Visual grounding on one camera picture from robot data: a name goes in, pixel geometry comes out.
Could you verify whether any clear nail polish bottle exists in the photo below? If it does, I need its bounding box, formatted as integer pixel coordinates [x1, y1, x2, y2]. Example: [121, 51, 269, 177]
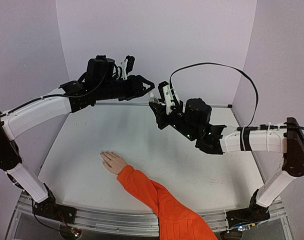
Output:
[148, 91, 159, 104]

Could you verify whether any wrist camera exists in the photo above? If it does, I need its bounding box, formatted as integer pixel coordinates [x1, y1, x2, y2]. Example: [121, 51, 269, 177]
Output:
[158, 81, 183, 115]
[120, 55, 135, 80]

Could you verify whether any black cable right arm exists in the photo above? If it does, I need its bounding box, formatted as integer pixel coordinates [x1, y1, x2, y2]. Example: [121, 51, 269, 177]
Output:
[169, 62, 259, 126]

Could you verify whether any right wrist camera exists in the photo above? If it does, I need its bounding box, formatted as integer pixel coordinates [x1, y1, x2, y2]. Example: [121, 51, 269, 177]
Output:
[158, 81, 183, 115]

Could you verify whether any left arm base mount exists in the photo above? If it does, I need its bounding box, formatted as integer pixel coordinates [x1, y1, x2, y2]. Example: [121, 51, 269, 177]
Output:
[33, 190, 77, 224]

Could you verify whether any orange sleeve forearm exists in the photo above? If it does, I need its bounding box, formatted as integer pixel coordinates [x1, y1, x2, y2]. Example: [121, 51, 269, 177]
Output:
[117, 165, 217, 240]

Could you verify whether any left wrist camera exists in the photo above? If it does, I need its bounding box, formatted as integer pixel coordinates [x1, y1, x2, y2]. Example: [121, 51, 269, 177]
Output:
[120, 55, 135, 80]

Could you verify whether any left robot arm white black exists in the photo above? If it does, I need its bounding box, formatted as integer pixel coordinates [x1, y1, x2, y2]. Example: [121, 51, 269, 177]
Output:
[0, 55, 155, 219]

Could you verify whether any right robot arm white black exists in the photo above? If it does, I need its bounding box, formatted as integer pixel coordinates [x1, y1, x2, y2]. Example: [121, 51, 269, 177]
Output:
[149, 97, 304, 208]

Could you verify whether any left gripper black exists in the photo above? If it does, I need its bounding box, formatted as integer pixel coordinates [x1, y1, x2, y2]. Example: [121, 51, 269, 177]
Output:
[97, 74, 157, 102]

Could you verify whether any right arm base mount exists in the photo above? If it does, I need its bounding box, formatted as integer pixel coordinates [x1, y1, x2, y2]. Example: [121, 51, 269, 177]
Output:
[226, 195, 270, 230]

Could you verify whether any mannequin hand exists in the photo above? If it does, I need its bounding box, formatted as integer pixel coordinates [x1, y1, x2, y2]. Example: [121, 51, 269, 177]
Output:
[100, 151, 128, 175]

